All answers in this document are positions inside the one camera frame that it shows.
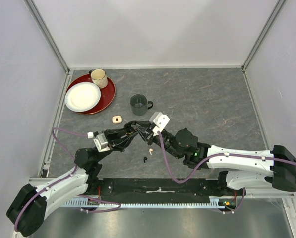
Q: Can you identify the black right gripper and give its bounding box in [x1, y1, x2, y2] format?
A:
[131, 120, 181, 160]

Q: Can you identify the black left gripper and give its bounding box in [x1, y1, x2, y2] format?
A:
[94, 126, 138, 163]

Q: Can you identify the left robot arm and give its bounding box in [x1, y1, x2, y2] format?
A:
[6, 122, 138, 237]

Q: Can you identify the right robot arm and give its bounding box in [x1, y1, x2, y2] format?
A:
[133, 123, 296, 195]

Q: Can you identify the white earbud charging case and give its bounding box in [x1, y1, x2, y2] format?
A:
[112, 115, 122, 124]

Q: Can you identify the dark green mug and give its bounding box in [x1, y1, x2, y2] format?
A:
[130, 94, 154, 116]

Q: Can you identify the white paper plate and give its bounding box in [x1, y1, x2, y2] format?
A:
[64, 82, 101, 112]

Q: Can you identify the cream ceramic cup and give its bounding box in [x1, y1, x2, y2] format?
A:
[89, 69, 108, 89]

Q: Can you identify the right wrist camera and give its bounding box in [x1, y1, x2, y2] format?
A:
[149, 112, 170, 136]

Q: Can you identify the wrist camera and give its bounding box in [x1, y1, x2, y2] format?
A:
[87, 132, 112, 152]
[149, 112, 170, 136]

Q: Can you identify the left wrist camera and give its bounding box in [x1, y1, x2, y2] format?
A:
[87, 132, 112, 152]

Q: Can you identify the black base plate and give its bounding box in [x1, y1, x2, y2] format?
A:
[84, 178, 243, 203]

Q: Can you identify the grey slotted cable duct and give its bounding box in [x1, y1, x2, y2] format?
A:
[62, 197, 236, 209]

